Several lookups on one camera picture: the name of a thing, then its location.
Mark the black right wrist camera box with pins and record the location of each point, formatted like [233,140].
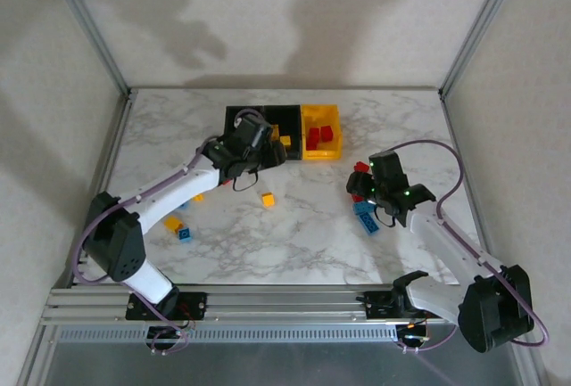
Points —
[388,172]

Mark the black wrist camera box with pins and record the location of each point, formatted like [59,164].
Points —
[250,134]
[388,172]

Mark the aluminium frame post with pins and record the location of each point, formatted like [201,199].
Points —
[481,25]
[91,29]

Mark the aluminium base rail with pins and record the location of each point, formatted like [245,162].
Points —
[285,306]

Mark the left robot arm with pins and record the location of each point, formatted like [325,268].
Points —
[178,194]

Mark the blue long lego brick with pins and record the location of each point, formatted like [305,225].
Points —
[369,224]

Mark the black bin with yellow legos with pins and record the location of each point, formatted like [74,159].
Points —
[290,118]

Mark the grey metal panel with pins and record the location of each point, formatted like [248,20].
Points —
[267,366]

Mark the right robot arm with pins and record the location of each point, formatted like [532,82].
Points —
[446,239]

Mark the yellow tall lego brick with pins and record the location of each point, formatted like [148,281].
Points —
[267,199]

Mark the yellow long lego brick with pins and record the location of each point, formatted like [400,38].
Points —
[275,131]

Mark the yellow plastic bin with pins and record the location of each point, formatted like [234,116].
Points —
[321,154]

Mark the black bin with blue legos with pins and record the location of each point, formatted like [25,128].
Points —
[232,114]

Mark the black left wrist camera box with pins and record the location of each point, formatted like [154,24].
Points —
[250,134]

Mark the aluminium back frame rail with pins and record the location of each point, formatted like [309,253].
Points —
[285,88]

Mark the aluminium side frame rail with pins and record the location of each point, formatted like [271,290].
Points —
[118,136]
[456,136]

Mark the red lego brick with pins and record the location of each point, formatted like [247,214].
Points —
[327,133]
[312,144]
[360,166]
[314,133]
[357,199]

